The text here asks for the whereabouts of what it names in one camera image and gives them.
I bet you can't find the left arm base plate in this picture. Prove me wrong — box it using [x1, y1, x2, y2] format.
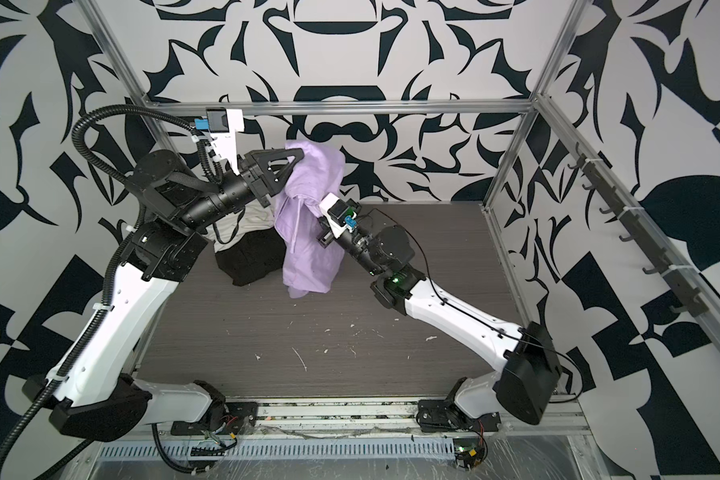
[170, 401, 259, 436]

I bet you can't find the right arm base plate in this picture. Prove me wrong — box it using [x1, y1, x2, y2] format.
[415, 400, 501, 433]

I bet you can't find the small electronics board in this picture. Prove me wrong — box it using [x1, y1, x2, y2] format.
[454, 436, 487, 471]

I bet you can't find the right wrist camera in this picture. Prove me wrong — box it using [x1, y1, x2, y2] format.
[319, 193, 361, 239]

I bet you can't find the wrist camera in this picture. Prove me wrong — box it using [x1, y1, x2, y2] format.
[319, 193, 361, 239]
[194, 107, 244, 175]

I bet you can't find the white cloth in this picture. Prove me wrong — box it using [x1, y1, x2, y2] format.
[205, 201, 275, 253]

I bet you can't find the black cloth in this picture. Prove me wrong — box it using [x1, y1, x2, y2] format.
[215, 228, 286, 287]

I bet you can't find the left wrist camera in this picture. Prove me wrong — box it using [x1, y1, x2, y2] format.
[194, 107, 244, 175]

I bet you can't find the black corrugated cable conduit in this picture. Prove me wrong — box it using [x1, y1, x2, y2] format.
[0, 103, 217, 480]

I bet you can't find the black wall hook rack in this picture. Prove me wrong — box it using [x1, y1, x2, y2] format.
[570, 142, 710, 318]

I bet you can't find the aluminium front rail frame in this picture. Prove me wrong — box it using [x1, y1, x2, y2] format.
[77, 394, 595, 442]

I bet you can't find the white perforated cable duct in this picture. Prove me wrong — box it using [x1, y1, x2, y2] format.
[92, 437, 457, 463]

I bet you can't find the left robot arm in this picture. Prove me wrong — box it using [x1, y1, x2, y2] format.
[23, 148, 304, 442]

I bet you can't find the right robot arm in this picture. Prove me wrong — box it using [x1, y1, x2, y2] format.
[318, 207, 562, 432]

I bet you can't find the purple cloth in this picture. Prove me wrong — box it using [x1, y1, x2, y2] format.
[275, 140, 345, 299]

